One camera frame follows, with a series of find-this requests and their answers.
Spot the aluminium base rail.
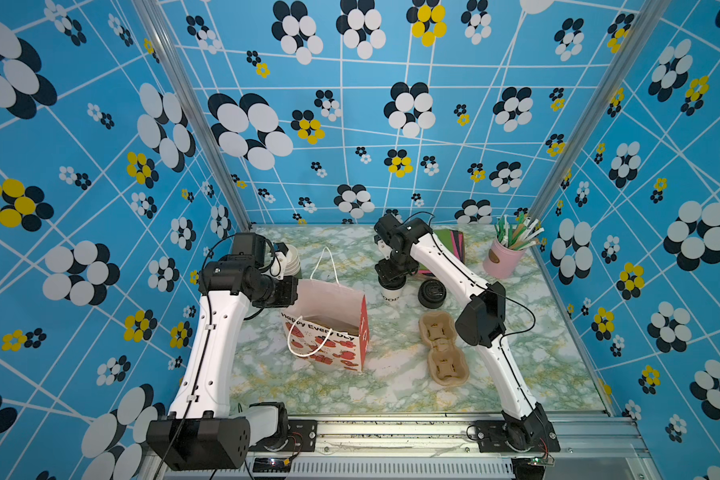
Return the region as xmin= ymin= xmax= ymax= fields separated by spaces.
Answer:
xmin=138 ymin=413 xmax=660 ymax=479

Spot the black cup lid stack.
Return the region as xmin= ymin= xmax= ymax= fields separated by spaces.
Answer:
xmin=418 ymin=279 xmax=447 ymax=309

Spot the white paper cup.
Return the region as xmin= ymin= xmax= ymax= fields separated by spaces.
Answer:
xmin=381 ymin=287 xmax=403 ymax=302

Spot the pink straw holder cup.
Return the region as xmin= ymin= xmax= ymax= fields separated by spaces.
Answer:
xmin=483 ymin=239 xmax=525 ymax=279

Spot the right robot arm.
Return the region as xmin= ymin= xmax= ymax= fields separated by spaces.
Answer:
xmin=374 ymin=214 xmax=560 ymax=454

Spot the brown pulp cup carrier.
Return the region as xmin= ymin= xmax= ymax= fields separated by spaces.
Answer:
xmin=419 ymin=311 xmax=470 ymax=387

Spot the red white paper bag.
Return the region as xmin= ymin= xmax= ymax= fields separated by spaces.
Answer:
xmin=280 ymin=263 xmax=370 ymax=372

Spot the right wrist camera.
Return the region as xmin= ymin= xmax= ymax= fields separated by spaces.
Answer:
xmin=374 ymin=234 xmax=394 ymax=259

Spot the colourful napkin stack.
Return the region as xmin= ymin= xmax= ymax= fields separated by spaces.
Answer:
xmin=417 ymin=229 xmax=466 ymax=278

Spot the green paper cup stack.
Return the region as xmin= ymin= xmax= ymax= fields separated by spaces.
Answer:
xmin=281 ymin=243 xmax=302 ymax=278

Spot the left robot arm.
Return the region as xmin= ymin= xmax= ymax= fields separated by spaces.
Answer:
xmin=146 ymin=232 xmax=298 ymax=471

